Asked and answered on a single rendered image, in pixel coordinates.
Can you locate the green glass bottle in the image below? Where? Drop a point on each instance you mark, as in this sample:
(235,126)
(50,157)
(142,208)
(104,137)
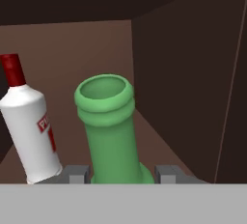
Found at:
(111,131)

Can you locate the dark brown cabinet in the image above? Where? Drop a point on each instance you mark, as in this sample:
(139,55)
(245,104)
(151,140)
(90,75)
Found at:
(180,73)

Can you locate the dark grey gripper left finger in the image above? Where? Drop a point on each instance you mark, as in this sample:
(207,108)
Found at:
(76,173)

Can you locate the white bottle with red cap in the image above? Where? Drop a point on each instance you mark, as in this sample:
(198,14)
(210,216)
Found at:
(29,128)

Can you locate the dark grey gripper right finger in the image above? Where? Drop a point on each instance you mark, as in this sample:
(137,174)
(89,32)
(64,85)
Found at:
(168,173)

